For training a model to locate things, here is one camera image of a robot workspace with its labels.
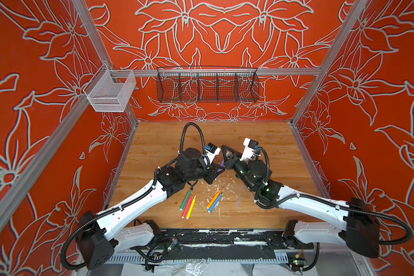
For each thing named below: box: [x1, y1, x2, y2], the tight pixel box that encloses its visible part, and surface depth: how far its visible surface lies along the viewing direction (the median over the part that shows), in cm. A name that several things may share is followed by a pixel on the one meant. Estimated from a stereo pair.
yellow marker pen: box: [186, 194, 197, 220], surface depth 83 cm
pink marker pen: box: [181, 194, 193, 220], surface depth 83 cm
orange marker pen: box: [206, 189, 222, 210], surface depth 86 cm
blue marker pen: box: [207, 192, 224, 214], surface depth 85 cm
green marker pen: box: [179, 188, 192, 212], surface depth 85 cm
